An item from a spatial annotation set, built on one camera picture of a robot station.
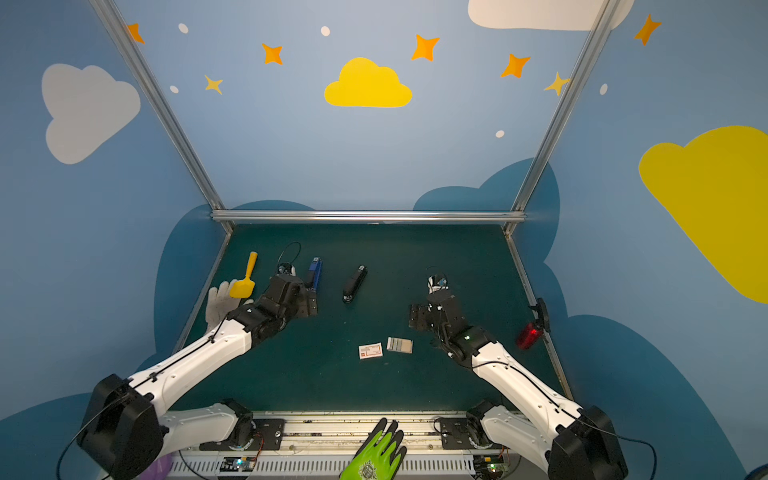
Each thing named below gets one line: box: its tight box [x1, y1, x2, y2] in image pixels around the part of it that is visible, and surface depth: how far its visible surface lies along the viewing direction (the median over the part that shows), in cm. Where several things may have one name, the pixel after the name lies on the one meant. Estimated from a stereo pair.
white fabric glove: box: [206, 279, 241, 332], surface depth 100 cm
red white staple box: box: [358, 342, 383, 360], surface depth 90 cm
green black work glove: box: [339, 418, 408, 480], surface depth 72 cm
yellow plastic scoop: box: [230, 251, 258, 299], surface depth 106 cm
